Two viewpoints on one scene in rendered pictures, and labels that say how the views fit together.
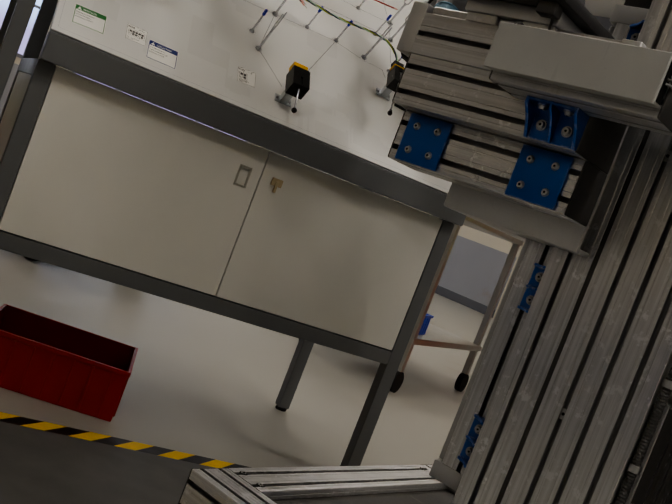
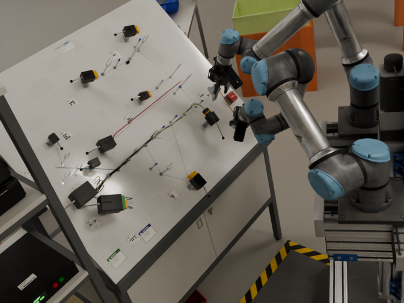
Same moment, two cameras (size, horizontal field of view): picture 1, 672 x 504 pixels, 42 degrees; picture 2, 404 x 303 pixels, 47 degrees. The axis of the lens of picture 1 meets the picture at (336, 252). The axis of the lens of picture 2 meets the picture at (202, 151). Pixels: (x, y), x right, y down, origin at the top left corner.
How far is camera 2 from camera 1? 182 cm
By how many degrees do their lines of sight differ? 35
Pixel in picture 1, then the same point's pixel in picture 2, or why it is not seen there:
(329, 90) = (194, 153)
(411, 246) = (258, 165)
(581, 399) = not seen: outside the picture
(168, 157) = (175, 252)
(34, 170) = not seen: outside the picture
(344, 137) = (219, 169)
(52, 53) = (124, 289)
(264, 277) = (225, 234)
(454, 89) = (358, 246)
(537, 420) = not seen: outside the picture
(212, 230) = (202, 247)
